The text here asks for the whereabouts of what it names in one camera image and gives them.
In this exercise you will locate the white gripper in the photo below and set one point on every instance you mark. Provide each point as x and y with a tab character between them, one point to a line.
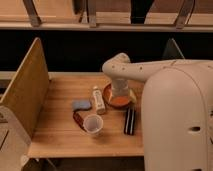
119	87

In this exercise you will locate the white ceramic cup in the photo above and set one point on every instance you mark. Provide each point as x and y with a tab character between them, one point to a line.
93	124

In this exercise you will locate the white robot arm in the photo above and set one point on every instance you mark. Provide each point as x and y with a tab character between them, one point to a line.
176	110

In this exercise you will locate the orange bowl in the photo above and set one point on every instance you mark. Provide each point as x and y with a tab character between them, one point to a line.
116	102

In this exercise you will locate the white small bottle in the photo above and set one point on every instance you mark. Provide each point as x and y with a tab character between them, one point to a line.
98	99

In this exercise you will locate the black striped object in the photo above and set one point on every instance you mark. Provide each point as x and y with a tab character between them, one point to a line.
129	121

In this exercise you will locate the blue sponge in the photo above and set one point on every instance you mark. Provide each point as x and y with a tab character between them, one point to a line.
81	105

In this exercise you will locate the red snack packet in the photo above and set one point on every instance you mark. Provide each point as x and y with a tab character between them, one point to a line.
78	119

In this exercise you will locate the right dark side panel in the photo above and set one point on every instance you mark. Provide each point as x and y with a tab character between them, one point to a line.
172	50

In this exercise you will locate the left wooden side panel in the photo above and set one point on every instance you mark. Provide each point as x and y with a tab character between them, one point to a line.
22	101

